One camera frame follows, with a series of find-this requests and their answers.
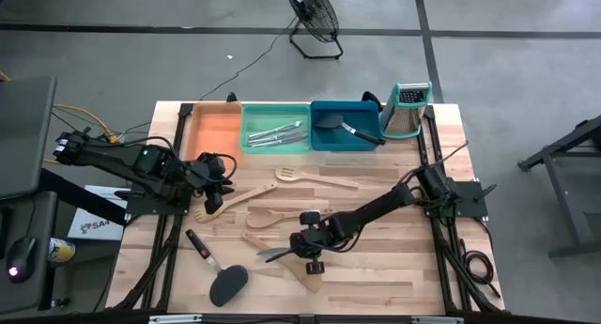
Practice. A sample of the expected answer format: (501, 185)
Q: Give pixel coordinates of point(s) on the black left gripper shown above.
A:
(213, 169)

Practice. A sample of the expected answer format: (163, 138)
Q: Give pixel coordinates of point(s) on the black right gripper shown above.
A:
(310, 244)

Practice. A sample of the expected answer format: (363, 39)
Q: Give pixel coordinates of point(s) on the wooden spork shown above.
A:
(244, 197)

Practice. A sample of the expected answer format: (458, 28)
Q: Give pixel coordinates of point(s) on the wooden spoon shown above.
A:
(263, 218)

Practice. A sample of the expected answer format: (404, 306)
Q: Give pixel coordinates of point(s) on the wooden slotted spatula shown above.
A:
(287, 174)

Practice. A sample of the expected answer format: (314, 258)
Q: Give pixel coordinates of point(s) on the black nylon spatula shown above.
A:
(328, 122)

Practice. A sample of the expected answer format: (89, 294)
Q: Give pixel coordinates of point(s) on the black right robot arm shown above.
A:
(375, 209)

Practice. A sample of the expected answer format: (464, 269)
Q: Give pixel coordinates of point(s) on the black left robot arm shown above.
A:
(108, 157)

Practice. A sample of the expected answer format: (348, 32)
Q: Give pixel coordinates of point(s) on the orange plastic bin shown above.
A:
(213, 131)

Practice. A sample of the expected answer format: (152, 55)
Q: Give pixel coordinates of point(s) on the black spatula red button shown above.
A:
(227, 284)

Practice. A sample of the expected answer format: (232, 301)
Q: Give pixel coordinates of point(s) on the mint green plastic bin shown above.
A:
(263, 115)

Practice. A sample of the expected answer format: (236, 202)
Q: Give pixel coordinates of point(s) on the black table edge clamp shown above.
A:
(231, 97)

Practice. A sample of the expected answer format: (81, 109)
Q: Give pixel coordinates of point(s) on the blue plastic bin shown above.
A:
(328, 142)

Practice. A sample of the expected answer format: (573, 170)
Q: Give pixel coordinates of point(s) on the white printed cardboard box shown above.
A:
(94, 229)

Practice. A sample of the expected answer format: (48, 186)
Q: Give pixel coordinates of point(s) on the black diagonal desk leg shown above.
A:
(80, 197)

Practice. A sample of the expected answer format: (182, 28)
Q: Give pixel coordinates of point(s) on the yellow blue drink can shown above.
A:
(61, 250)

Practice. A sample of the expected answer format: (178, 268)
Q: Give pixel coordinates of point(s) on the black floor fan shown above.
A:
(312, 9)

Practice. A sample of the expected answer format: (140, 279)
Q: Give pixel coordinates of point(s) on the dark grey laptop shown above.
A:
(23, 131)

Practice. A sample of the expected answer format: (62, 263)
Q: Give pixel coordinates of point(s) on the black computer mouse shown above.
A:
(21, 256)

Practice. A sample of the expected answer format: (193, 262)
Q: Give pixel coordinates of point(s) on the dark grey desk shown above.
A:
(28, 291)

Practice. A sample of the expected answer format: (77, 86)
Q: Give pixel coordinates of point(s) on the black metal stand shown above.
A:
(563, 143)

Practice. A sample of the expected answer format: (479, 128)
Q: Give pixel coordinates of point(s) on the black frame cross bar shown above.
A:
(258, 320)

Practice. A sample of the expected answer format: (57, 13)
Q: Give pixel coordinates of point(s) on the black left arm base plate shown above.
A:
(141, 203)

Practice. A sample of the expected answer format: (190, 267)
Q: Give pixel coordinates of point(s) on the black aluminium frame rail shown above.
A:
(446, 263)
(162, 267)

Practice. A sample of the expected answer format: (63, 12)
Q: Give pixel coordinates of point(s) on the silver metal bracket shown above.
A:
(436, 320)
(174, 319)

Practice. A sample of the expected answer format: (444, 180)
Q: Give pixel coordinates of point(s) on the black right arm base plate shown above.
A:
(469, 197)

